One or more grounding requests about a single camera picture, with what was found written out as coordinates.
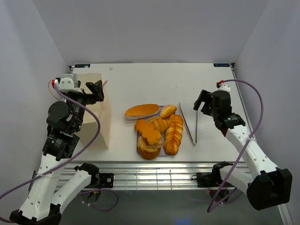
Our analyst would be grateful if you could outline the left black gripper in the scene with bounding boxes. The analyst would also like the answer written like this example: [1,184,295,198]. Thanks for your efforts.
[66,79,105,131]

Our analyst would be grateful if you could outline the small round bun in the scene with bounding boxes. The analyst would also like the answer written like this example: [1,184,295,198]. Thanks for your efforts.
[160,105,177,119]

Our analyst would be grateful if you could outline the cream paper bag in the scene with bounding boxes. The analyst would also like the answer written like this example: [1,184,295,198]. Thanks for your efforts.
[77,73,112,152]

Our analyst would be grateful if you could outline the large braided bread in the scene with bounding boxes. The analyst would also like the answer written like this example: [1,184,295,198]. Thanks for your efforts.
[163,114,183,156]

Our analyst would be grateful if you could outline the metal serving tongs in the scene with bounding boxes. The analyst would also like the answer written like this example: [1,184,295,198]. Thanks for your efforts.
[179,102,198,146]

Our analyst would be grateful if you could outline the croissant bread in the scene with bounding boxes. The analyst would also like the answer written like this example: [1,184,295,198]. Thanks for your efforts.
[147,116,171,133]

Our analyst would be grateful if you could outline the orange glazed twisted bread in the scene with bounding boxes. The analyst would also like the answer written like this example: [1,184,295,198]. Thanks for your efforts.
[135,119,162,145]

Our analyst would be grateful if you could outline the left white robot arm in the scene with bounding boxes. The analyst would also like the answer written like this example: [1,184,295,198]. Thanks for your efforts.
[9,79,104,225]

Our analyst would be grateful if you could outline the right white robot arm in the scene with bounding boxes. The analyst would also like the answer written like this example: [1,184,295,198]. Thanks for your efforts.
[194,90,293,210]

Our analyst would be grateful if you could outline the long oval orange bread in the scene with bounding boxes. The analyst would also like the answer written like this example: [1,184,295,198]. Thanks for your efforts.
[125,104,160,120]

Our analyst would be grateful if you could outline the left table label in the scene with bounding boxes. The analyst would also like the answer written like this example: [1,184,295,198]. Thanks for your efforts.
[74,64,90,68]

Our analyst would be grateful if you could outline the table label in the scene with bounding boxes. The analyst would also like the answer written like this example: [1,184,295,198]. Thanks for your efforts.
[74,64,90,68]
[213,63,230,67]

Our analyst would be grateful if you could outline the right table label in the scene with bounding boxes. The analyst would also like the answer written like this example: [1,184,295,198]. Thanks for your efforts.
[213,63,230,67]

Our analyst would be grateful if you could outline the lilac plastic tray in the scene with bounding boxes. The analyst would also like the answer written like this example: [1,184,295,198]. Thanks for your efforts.
[135,105,183,160]

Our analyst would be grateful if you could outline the right base motor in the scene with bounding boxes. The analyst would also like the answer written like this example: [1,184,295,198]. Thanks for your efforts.
[191,172,218,188]

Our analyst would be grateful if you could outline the base motor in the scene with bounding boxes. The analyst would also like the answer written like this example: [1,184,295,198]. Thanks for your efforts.
[94,173,114,188]
[191,172,218,188]

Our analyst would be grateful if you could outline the left base motor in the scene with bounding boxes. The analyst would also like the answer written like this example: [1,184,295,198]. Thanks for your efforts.
[94,173,114,188]

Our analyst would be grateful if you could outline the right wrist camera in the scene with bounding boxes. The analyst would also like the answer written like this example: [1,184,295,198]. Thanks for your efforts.
[217,80,231,93]

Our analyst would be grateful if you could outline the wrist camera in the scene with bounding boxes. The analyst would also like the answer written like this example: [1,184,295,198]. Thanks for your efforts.
[51,74,83,93]
[217,80,231,93]

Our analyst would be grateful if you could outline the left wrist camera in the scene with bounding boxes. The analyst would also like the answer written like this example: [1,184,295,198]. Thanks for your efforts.
[51,74,83,93]

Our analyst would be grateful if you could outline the sesame ring bread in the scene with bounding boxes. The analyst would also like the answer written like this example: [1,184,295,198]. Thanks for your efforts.
[137,136,162,160]

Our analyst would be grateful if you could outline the aluminium rail frame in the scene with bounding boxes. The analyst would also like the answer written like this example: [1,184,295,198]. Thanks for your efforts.
[28,161,282,190]

